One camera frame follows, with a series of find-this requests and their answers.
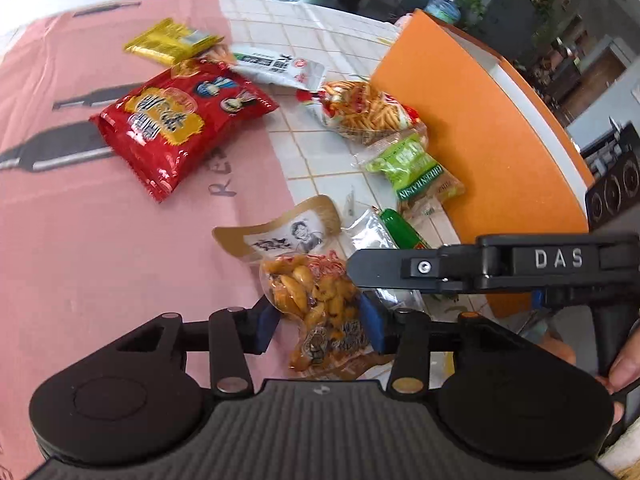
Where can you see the orange cardboard box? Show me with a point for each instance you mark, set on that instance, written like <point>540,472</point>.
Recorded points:
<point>521,172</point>

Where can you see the orange fries snack bag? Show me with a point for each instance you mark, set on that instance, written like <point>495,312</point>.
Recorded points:
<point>358,111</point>

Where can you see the green sausage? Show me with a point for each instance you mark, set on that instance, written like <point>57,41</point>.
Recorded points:
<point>401,231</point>

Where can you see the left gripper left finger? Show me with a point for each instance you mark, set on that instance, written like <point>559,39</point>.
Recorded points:
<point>228,336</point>

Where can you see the yellow snack packet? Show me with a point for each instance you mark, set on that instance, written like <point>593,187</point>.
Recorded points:
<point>168,42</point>

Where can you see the white spicy strip packet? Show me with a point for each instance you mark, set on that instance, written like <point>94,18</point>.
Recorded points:
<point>266,66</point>

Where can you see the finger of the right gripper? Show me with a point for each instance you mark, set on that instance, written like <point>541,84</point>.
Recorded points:
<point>398,269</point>

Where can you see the silver foil snack packet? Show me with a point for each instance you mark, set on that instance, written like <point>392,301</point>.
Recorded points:
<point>365,230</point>

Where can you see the right hand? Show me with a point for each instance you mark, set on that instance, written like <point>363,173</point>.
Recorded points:
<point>624,370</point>

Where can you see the chicken feet snack pack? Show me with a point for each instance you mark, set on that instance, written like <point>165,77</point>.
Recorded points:
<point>305,279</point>

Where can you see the green raisin bag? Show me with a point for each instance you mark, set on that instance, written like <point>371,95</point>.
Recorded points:
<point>419,181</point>

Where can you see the blue water bottle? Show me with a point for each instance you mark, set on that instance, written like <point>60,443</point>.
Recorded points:
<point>444,10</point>

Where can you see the red snack bag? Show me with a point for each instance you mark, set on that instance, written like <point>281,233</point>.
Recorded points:
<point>166,127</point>

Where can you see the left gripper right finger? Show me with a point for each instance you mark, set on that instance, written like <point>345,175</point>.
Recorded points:
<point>410,337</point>

